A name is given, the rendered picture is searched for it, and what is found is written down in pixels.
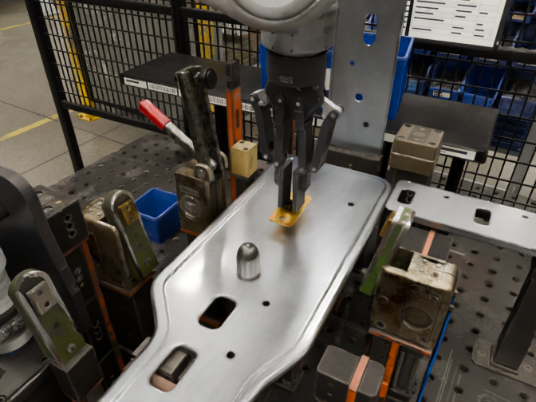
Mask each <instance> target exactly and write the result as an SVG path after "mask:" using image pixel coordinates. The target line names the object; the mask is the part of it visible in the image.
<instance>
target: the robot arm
mask: <svg viewBox="0 0 536 402"><path fill-rule="evenodd" d="M195 1H197V2H201V3H203V4H206V5H208V6H211V7H213V8H215V9H217V10H219V11H222V12H223V13H225V14H227V15H228V16H230V17H231V18H233V19H235V20H237V21H238V22H241V23H242V24H243V25H246V26H249V27H251V28H254V29H257V30H261V42H262V44H263V45H264V46H265V47H266V48H267V49H266V75H267V77H268V80H267V82H266V85H265V88H264V89H258V90H257V91H255V92H254V93H252V94H250V95H249V97H248V99H249V102H250V104H251V106H252V108H253V110H254V113H255V118H256V123H257V128H258V137H259V141H260V145H261V151H262V158H263V159H264V160H269V161H271V162H272V163H273V164H274V182H275V183H276V184H278V207H280V208H283V207H284V204H285V202H286V201H287V200H288V199H290V193H291V180H292V166H293V161H292V160H287V159H288V158H289V157H290V156H288V151H289V142H290V128H291V120H292V119H293V120H295V128H296V129H297V132H298V167H297V168H296V169H295V170H294V171H293V198H292V211H293V212H295V213H297V212H298V211H299V210H300V208H301V207H302V206H303V204H304V203H305V192H306V191H307V189H308V188H309V186H310V179H311V172H313V173H317V172H318V171H319V170H320V169H321V167H322V166H323V165H324V163H325V159H326V156H327V152H328V150H329V145H330V141H331V139H332V135H333V130H334V127H335V124H336V121H337V119H338V118H339V117H340V115H341V114H342V113H343V112H344V110H345V109H344V107H343V105H341V104H338V105H335V104H334V103H333V102H332V101H330V100H329V99H328V98H327V97H328V94H327V92H326V89H325V75H326V65H327V54H328V49H329V48H330V47H331V46H332V45H333V43H334V38H335V28H336V18H337V8H338V1H337V0H195ZM269 102H271V104H272V105H273V106H274V109H275V111H276V113H275V124H276V133H275V137H274V127H273V121H272V116H271V111H270V104H269ZM320 107H322V108H323V112H322V118H323V119H324V121H323V122H322V125H321V129H320V132H319V135H318V138H317V144H316V148H315V151H314V154H313V127H312V124H313V114H314V113H315V112H316V111H317V110H318V109H319V108H320ZM286 160H287V161H286Z"/></svg>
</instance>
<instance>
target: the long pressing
mask: <svg viewBox="0 0 536 402"><path fill-rule="evenodd" d="M392 191H393V188H392V185H391V184H390V182H388V181H387V180H386V179H383V178H381V177H379V176H376V175H370V174H367V173H364V172H360V171H354V170H351V169H348V168H344V167H338V166H335V165H332V164H326V163H324V165H323V166H322V167H321V169H320V170H319V171H318V172H317V173H313V172H311V179H310V186H309V188H308V189H307V191H306V192H305V195H308V196H310V197H312V201H311V202H310V203H309V205H308V206H307V208H306V209H305V210H304V211H303V212H302V213H301V215H300V216H299V217H298V219H297V220H296V222H295V223H294V224H293V226H291V227H286V226H283V225H281V224H278V223H273V222H271V221H270V220H269V217H270V216H271V215H272V213H273V212H274V211H275V210H276V209H277V208H278V185H277V184H276V183H275V182H274V164H271V165H270V166H269V167H268V168H267V169H266V170H265V171H264V172H263V173H262V174H261V175H260V176H259V177H258V178H257V179H256V180H255V181H254V182H253V183H252V184H251V185H250V186H249V187H248V188H247V189H246V190H245V191H244V192H243V193H242V194H241V195H240V196H239V197H238V198H237V199H236V200H235V201H234V202H233V203H232V204H231V205H230V206H229V207H227V208H226V209H225V210H224V211H223V212H222V213H221V214H220V215H219V216H218V217H217V218H216V219H215V220H214V221H213V222H212V223H211V224H210V225H209V226H208V227H207V228H206V229H205V230H204V231H203V232H202V233H201V234H200V235H199V236H198V237H196V238H195V239H194V240H193V241H192V242H191V243H190V244H189V245H188V246H187V247H186V248H185V249H184V250H183V251H182V252H181V253H180V254H179V255H178V256H177V257H176V258H175V259H174V260H173V261H172V262H171V263H170V264H169V265H168V266H166V267H165V268H164V269H163V270H162V271H161V272H160V273H159V274H158V275H157V276H156V278H155V279H154V281H153V282H152V285H151V289H150V296H151V302H152V313H153V319H154V325H155V328H154V333H153V336H152V339H151V340H150V341H149V343H148V344H147V345H146V346H145V348H144V349H143V350H142V351H141V352H140V353H139V355H138V356H137V357H136V358H135V359H134V360H133V361H132V363H131V364H130V365H129V366H128V367H127V368H126V369H125V370H124V371H123V372H122V373H121V374H120V375H119V377H118V378H117V379H116V380H115V381H114V382H113V383H112V385H111V386H110V387H109V388H108V389H107V390H106V391H105V393H104V394H103V395H102V396H101V397H100V398H99V400H98V401H97V402H255V401H256V399H257V398H258V396H259V395H260V394H261V393H262V392H263V391H264V390H265V389H266V388H267V387H268V386H270V385H271V384H273V383H274V382H275V381H276V380H277V379H279V378H280V377H281V376H283V375H285V374H286V373H287V372H289V371H290V370H291V369H292V368H294V367H295V366H296V365H298V364H299V363H301V362H302V361H303V360H304V359H305V357H306V356H307V355H308V353H309V351H310V350H311V348H312V346H313V344H314V342H315V341H316V339H317V336H318V334H319V333H320V331H321V329H322V327H323V325H324V324H325V321H326V319H327V317H328V316H329V314H330V312H331V310H332V308H333V306H334V304H335V302H336V301H337V299H338V297H339V295H340V293H341V291H342V289H343V288H344V286H345V283H346V282H347V280H348V278H349V275H350V274H351V273H352V271H353V268H354V266H355V265H356V263H357V260H358V259H359V257H360V256H361V253H362V251H363V249H364V248H365V245H366V244H367V242H368V240H369V238H370V236H371V234H372V232H373V231H374V229H375V227H376V225H377V223H378V221H379V219H380V217H381V216H382V214H383V212H384V209H385V208H386V206H385V204H386V203H387V201H388V198H389V196H390V195H391V193H392ZM348 203H353V204H354V205H353V206H349V205H348ZM245 242H252V243H253V244H254V245H255V246H256V247H257V248H258V251H259V253H260V270H261V274H260V276H259V277H258V278H256V279H255V280H251V281H245V280H242V279H241V278H239V277H238V275H237V264H236V254H237V251H238V248H239V247H240V246H241V245H242V244H243V243H245ZM217 298H226V299H227V300H230V301H232V302H234V303H235V304H236V306H235V308H234V310H233V311H232V312H231V314H230V315H229V316H228V318H227V319H226V320H225V321H224V322H223V324H222V325H221V326H220V327H219V328H218V329H209V328H207V327H205V326H203V325H200V324H199V319H200V318H201V317H202V315H203V314H204V313H205V312H206V310H207V309H208V308H209V306H210V305H211V304H212V303H213V301H214V300H215V299H217ZM263 302H269V303H270V304H269V305H268V306H264V305H263V304H262V303H263ZM179 347H184V348H186V349H189V350H191V351H192V352H194V353H195V354H196V359H195V361H194V362H193V364H192V365H191V366H190V368H189V369H188V370H187V371H186V372H185V374H184V375H183V377H182V378H181V379H180V381H179V382H178V383H177V385H176V386H175V387H174V388H173V389H172V390H171V391H168V392H163V391H160V390H159V389H158V388H155V387H153V386H152V385H151V384H150V379H151V377H152V376H153V374H154V373H155V372H156V370H157V369H158V368H159V367H160V366H161V365H162V364H163V363H164V361H165V360H166V359H167V358H168V356H169V355H170V354H171V352H172V351H173V350H174V349H176V348H179ZM229 352H233V353H234V354H235V355H234V357H233V358H231V359H230V358H227V353H229Z"/></svg>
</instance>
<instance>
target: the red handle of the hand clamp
mask: <svg viewBox="0 0 536 402"><path fill-rule="evenodd" d="M139 110H140V111H141V112H142V113H143V114H144V115H145V116H146V117H147V118H148V119H149V120H150V121H151V122H153V123H154V124H155V125H156V126H157V127H158V128H159V129H161V130H162V131H165V132H166V133H167V134H168V135H169V136H170V137H171V138H172V139H173V140H174V141H175V142H176V143H177V144H178V145H180V146H181V147H182V148H183V149H184V150H185V151H186V152H187V153H189V154H190V155H191V156H192V157H193V158H194V159H195V160H197V159H196V156H195V150H194V147H193V143H192V140H191V139H189V138H188V137H187V136H186V135H185V134H184V133H183V132H182V131H180V130H179V129H178V128H177V127H176V126H175V125H174V124H173V123H172V122H171V120H170V119H169V118H168V117H166V116H165V115H164V114H163V113H162V112H161V111H160V110H159V109H158V108H157V107H156V106H155V105H154V104H153V103H152V102H150V101H149V100H142V101H141V102H140V103H139ZM210 159H211V166H212V169H213V171H214V170H215V169H216V167H217V165H218V164H217V163H216V161H215V160H213V159H212V158H211V157H210Z"/></svg>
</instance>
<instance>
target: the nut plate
mask: <svg viewBox="0 0 536 402"><path fill-rule="evenodd" d="M292 198H293V192H291V193H290V199H288V200H287V201H286V202H285V204H284V207H283V208H280V207H278V208H277V209H276V210H275V211H274V212H273V213H272V215H271V216H270V217H269V220H270V221H271V222H273V223H278V224H281V225H283V226H286V227H291V226H293V224H294V223H295V222H296V220H297V219H298V217H299V216H300V215H301V214H302V212H303V211H304V210H305V209H306V208H307V206H308V205H309V203H310V202H311V201H312V197H310V196H308V195H305V203H304V204H303V206H302V207H301V208H300V210H299V211H298V212H297V213H295V212H293V211H292ZM280 218H285V220H280Z"/></svg>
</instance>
